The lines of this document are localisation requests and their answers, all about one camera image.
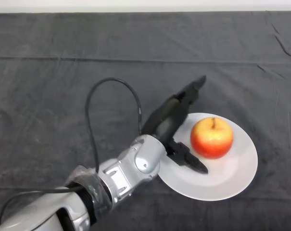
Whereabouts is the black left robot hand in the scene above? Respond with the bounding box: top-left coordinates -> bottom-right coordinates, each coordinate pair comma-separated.
140,75 -> 209,175

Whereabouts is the red yellow apple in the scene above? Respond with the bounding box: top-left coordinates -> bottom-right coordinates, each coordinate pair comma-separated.
190,117 -> 234,160

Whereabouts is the black cloth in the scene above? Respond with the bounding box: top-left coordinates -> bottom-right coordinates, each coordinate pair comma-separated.
0,12 -> 291,231

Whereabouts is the white round plate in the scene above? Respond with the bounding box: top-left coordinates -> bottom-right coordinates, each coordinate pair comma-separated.
157,113 -> 258,202

